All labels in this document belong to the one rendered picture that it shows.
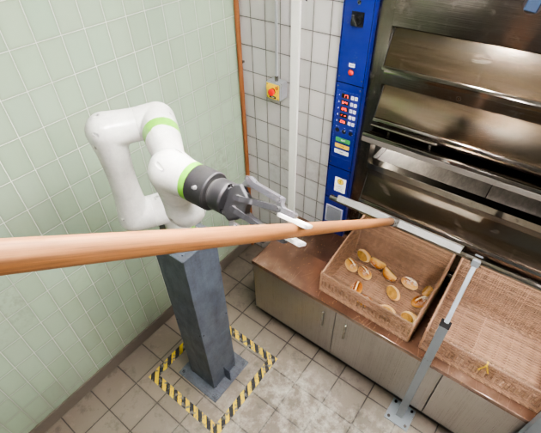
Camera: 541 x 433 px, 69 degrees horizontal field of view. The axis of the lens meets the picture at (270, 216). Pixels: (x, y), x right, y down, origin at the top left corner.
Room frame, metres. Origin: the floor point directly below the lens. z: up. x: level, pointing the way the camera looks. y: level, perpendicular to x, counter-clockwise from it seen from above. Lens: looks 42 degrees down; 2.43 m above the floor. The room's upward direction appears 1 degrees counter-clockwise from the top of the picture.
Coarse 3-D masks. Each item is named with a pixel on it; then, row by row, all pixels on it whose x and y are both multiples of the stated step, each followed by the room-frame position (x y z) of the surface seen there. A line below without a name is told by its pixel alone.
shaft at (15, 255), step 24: (0, 240) 0.22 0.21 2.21; (24, 240) 0.23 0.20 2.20; (48, 240) 0.24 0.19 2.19; (72, 240) 0.25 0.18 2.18; (96, 240) 0.27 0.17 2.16; (120, 240) 0.28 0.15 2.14; (144, 240) 0.30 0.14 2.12; (168, 240) 0.32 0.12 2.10; (192, 240) 0.35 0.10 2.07; (216, 240) 0.38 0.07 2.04; (240, 240) 0.42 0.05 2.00; (264, 240) 0.47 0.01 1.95; (0, 264) 0.20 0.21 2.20; (24, 264) 0.21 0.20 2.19; (48, 264) 0.22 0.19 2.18; (72, 264) 0.24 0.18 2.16
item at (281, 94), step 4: (268, 80) 2.16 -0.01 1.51; (272, 80) 2.16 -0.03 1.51; (280, 80) 2.16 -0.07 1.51; (284, 80) 2.16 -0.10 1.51; (268, 84) 2.15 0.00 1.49; (272, 84) 2.13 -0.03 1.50; (276, 84) 2.12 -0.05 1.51; (280, 84) 2.11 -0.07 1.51; (284, 84) 2.13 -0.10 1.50; (268, 88) 2.15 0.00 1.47; (280, 88) 2.10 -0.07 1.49; (284, 88) 2.13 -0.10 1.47; (276, 92) 2.11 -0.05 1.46; (280, 92) 2.10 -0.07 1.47; (284, 92) 2.13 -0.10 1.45; (268, 96) 2.15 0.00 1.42; (272, 96) 2.13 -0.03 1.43; (276, 96) 2.11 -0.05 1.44; (280, 96) 2.10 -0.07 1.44; (284, 96) 2.13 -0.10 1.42; (276, 100) 2.12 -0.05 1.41; (280, 100) 2.10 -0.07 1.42
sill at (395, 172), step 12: (372, 168) 1.79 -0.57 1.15; (384, 168) 1.75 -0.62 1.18; (396, 168) 1.74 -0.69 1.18; (408, 180) 1.66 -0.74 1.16; (420, 180) 1.63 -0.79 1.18; (432, 180) 1.63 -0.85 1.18; (444, 192) 1.55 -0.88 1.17; (456, 192) 1.53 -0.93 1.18; (468, 192) 1.52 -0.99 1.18; (468, 204) 1.47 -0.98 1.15; (480, 204) 1.44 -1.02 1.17; (492, 204) 1.43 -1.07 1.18; (504, 216) 1.37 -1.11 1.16; (516, 216) 1.34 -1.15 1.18; (528, 216) 1.34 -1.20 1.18; (528, 228) 1.30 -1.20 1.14; (540, 228) 1.27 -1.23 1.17
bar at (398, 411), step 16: (352, 208) 1.45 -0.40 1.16; (464, 256) 1.12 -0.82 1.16; (480, 256) 1.11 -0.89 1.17; (512, 272) 1.01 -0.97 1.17; (464, 288) 1.02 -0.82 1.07; (448, 320) 0.93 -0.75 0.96; (432, 352) 0.91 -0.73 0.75; (416, 384) 0.90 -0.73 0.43; (384, 416) 0.91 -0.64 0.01; (400, 416) 0.90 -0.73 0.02; (528, 432) 0.62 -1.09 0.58
